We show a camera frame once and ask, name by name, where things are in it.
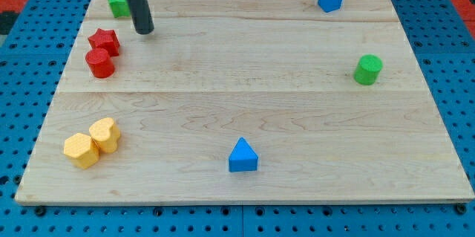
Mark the red star block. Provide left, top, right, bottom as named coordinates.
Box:
left=88, top=28, right=120, bottom=56

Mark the green star block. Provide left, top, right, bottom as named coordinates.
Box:
left=108, top=0, right=131, bottom=18

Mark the light wooden board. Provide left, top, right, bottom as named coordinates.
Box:
left=16, top=0, right=474, bottom=207

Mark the blue triangle block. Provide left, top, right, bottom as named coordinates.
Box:
left=228, top=137, right=259, bottom=172

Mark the green cylinder block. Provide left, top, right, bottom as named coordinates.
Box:
left=353, top=54, right=383, bottom=85

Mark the yellow heart block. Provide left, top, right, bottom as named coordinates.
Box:
left=89, top=117, right=121, bottom=153

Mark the red cylinder block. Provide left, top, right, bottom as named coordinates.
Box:
left=85, top=48, right=115, bottom=79

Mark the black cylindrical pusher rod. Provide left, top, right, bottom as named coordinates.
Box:
left=126, top=0, right=154, bottom=35

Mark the yellow hexagon block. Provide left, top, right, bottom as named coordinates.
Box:
left=63, top=133, right=99, bottom=169

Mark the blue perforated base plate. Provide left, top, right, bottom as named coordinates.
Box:
left=1, top=0, right=474, bottom=236

